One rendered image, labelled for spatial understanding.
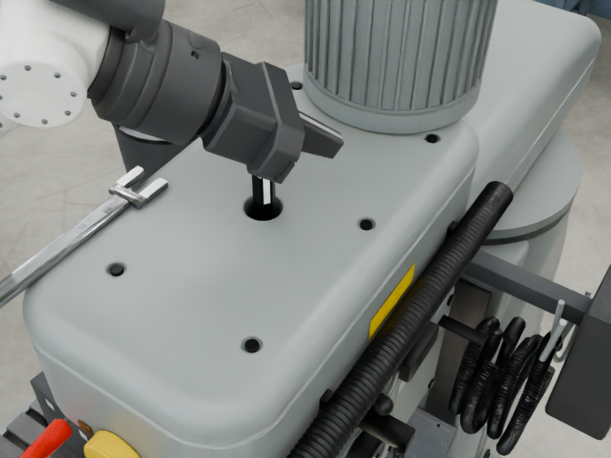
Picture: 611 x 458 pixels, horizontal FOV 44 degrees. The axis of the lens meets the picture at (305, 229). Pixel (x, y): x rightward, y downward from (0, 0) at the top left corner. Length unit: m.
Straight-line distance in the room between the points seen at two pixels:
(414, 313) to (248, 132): 0.26
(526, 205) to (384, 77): 0.55
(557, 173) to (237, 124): 0.83
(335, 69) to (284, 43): 3.82
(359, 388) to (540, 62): 0.68
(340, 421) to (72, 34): 0.38
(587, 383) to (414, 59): 0.45
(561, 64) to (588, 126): 2.98
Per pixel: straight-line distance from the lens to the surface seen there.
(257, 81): 0.64
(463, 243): 0.82
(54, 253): 0.70
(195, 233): 0.70
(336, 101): 0.81
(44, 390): 1.55
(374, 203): 0.73
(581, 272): 3.42
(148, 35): 0.57
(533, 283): 1.04
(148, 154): 2.94
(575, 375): 0.98
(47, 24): 0.56
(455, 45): 0.77
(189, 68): 0.58
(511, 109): 1.11
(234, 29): 4.74
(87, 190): 3.68
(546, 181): 1.32
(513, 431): 1.09
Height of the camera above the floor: 2.38
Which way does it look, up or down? 45 degrees down
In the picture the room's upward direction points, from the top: 1 degrees clockwise
